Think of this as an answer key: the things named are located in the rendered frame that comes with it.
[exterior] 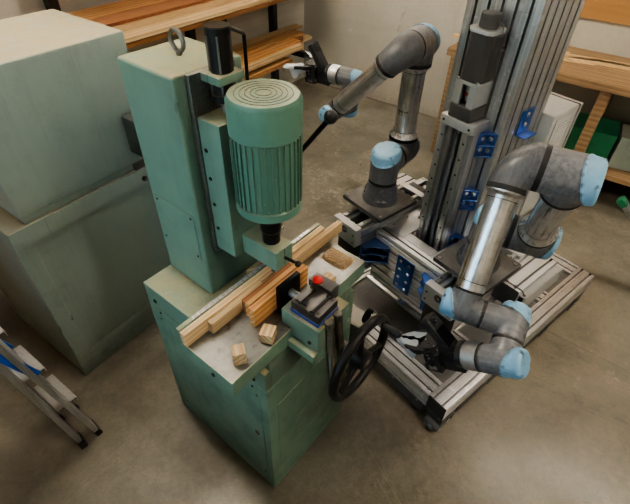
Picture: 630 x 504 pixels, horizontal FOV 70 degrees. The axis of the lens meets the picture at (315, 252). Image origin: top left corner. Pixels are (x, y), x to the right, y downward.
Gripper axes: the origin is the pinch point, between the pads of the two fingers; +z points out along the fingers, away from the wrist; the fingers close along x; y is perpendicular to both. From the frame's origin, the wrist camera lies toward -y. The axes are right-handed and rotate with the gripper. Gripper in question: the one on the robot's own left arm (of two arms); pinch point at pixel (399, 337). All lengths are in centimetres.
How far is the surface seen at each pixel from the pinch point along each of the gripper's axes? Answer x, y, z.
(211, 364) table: -43, -20, 26
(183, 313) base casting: -32, -25, 55
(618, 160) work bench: 275, 59, 8
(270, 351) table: -29.4, -14.7, 18.9
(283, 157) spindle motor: -13, -62, 2
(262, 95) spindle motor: -12, -76, 1
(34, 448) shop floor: -86, 17, 140
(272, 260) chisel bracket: -13.7, -34.1, 22.7
